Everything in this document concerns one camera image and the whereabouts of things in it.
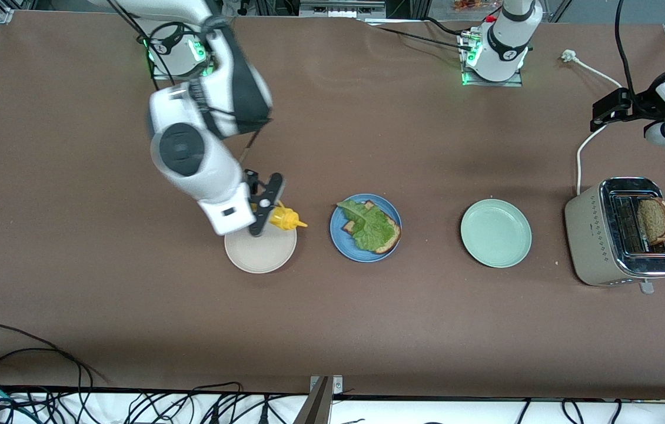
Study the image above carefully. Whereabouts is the yellow mustard squeeze bottle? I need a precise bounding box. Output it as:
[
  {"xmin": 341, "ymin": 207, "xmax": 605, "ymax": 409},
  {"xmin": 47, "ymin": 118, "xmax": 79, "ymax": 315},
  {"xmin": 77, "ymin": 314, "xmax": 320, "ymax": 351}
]
[{"xmin": 250, "ymin": 200, "xmax": 309, "ymax": 231}]

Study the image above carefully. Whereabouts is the brown bread slice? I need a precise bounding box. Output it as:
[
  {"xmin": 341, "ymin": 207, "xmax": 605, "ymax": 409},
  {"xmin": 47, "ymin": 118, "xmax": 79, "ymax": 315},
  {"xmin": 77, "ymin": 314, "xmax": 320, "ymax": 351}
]
[
  {"xmin": 637, "ymin": 198, "xmax": 665, "ymax": 246},
  {"xmin": 341, "ymin": 200, "xmax": 402, "ymax": 255}
]

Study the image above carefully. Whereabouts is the green lettuce leaf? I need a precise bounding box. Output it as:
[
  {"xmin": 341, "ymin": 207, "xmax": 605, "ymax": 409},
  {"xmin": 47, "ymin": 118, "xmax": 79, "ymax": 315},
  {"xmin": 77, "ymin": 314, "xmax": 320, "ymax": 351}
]
[{"xmin": 336, "ymin": 199, "xmax": 395, "ymax": 251}]

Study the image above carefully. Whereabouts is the beige plate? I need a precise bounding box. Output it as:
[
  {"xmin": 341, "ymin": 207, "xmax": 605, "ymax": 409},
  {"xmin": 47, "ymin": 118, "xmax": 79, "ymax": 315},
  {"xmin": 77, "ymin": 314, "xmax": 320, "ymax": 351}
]
[{"xmin": 224, "ymin": 223, "xmax": 298, "ymax": 274}]

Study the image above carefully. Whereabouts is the blue plate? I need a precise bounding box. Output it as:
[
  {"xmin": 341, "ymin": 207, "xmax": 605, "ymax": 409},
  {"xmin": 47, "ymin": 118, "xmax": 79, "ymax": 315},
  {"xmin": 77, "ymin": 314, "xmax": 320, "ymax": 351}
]
[{"xmin": 330, "ymin": 193, "xmax": 403, "ymax": 263}]

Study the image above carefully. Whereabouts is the green plate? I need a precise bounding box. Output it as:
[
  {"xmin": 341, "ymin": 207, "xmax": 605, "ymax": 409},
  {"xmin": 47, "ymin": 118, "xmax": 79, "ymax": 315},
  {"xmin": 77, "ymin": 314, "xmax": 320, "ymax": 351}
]
[{"xmin": 460, "ymin": 198, "xmax": 533, "ymax": 269}]

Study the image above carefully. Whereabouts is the beige chrome toaster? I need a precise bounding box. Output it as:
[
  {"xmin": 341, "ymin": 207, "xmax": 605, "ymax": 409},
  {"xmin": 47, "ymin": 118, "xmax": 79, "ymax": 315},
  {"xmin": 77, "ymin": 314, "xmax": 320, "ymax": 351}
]
[{"xmin": 564, "ymin": 177, "xmax": 665, "ymax": 294}]

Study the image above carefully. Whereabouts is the grey background box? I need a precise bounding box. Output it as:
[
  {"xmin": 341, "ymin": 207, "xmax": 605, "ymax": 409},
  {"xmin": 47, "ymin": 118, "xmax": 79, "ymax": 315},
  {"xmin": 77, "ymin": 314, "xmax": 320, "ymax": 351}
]
[{"xmin": 299, "ymin": 0, "xmax": 387, "ymax": 19}]

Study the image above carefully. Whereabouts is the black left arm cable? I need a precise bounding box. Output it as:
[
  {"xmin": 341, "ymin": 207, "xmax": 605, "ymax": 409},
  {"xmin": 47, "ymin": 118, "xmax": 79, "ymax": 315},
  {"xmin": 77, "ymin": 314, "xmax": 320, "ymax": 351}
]
[{"xmin": 614, "ymin": 0, "xmax": 638, "ymax": 98}]

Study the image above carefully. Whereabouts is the white toaster power cable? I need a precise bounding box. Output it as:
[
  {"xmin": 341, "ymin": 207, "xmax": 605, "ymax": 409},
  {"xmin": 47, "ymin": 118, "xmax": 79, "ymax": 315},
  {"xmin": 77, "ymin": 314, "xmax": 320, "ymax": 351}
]
[{"xmin": 561, "ymin": 49, "xmax": 624, "ymax": 196}]

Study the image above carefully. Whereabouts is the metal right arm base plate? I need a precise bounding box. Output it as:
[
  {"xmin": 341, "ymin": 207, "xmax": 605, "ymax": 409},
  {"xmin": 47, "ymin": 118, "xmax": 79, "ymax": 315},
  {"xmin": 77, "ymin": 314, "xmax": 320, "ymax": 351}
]
[{"xmin": 150, "ymin": 24, "xmax": 217, "ymax": 81}]

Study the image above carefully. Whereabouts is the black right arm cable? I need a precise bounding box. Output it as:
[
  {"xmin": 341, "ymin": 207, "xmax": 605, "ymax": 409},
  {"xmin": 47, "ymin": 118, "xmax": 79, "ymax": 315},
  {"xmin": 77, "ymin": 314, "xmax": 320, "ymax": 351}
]
[{"xmin": 106, "ymin": 0, "xmax": 183, "ymax": 89}]

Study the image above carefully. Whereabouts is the black cable to arm base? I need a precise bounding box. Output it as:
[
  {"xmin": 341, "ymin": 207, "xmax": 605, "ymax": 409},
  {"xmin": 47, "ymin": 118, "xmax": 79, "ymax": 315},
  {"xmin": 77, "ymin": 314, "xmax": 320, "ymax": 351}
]
[{"xmin": 365, "ymin": 24, "xmax": 477, "ymax": 54}]

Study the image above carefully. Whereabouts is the metal table edge bracket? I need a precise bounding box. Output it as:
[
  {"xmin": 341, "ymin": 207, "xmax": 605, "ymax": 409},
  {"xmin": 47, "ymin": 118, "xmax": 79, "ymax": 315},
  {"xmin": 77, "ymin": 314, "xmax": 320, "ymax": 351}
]
[{"xmin": 292, "ymin": 375, "xmax": 344, "ymax": 424}]

